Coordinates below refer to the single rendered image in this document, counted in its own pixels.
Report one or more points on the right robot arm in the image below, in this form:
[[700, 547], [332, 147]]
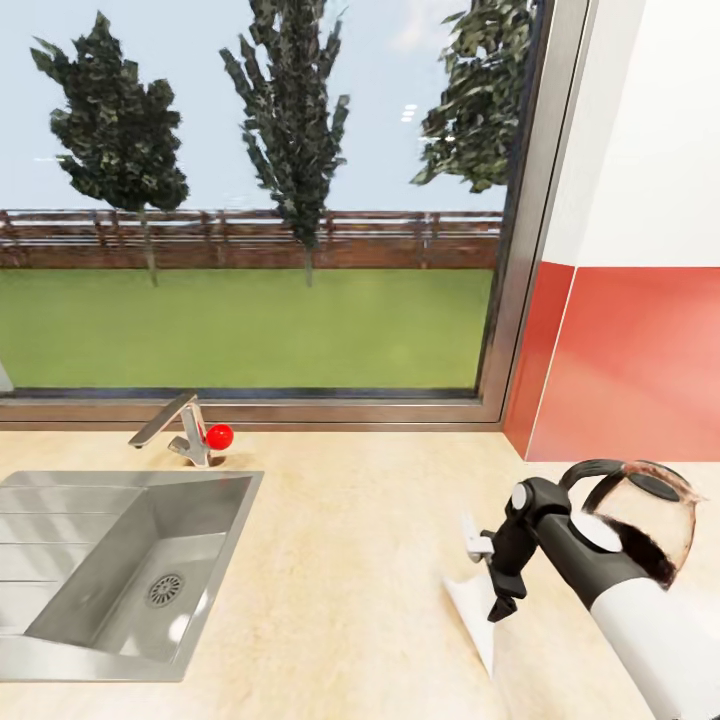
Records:
[[674, 663]]

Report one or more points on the paper coffee filter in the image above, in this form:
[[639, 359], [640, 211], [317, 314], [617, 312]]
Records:
[[474, 599]]

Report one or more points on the drop in sink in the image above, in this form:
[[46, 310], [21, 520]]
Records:
[[83, 554]]

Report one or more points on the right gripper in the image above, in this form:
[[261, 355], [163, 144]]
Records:
[[505, 572]]

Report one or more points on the fixed window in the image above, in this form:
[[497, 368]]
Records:
[[318, 215]]

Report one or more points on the countertop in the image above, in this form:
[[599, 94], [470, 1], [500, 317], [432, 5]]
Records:
[[702, 565], [334, 605]]

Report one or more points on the electric kettle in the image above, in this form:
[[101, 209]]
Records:
[[648, 506]]

